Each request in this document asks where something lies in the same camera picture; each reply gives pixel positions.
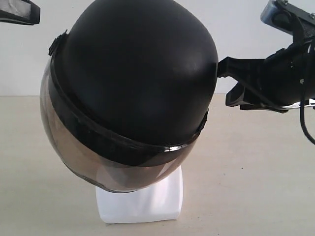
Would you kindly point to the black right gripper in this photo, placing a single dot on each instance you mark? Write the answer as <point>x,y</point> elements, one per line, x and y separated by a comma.
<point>281,82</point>

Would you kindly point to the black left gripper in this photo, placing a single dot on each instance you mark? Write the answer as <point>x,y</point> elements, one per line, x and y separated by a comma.
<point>21,12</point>

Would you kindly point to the black helmet with tinted visor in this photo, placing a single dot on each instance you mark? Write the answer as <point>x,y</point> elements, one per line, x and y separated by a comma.
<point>126,91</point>

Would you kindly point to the white mannequin head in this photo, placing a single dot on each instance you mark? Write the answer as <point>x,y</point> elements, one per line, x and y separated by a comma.
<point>158,202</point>

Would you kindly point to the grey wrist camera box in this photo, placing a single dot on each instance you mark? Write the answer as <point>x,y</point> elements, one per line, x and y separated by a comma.
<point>286,17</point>

